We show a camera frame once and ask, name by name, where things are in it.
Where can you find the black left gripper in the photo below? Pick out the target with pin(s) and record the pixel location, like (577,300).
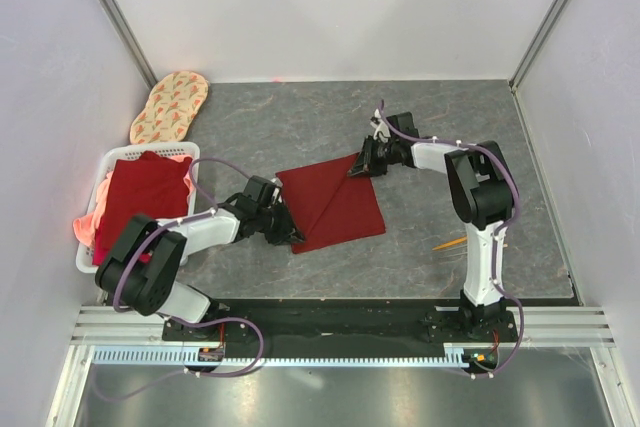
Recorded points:
(287,232)

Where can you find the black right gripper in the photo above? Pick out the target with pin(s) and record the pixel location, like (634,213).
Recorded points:
(365,164)

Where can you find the red cloth napkin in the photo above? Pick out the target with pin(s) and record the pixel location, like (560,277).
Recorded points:
(328,206)

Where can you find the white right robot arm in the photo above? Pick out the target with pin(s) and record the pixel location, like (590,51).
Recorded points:
(482,191)

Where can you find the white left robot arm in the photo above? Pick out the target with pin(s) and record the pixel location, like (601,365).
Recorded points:
(140,271)

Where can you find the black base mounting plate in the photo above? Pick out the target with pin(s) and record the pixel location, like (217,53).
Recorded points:
(348,327)

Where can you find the orange plastic fork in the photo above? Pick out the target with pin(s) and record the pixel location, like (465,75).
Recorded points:
(450,244)

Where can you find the red cloth in basket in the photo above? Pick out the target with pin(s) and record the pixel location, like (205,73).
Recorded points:
(158,187)

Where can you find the floral oval placemat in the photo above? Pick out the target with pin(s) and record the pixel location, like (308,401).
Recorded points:
(170,109)

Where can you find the salmon pink cloth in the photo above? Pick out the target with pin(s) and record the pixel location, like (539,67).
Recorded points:
(85,227)

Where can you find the white plastic basket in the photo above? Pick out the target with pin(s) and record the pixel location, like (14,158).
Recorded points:
(168,149)

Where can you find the white slotted cable duct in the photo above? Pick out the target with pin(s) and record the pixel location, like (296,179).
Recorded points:
(191,356)

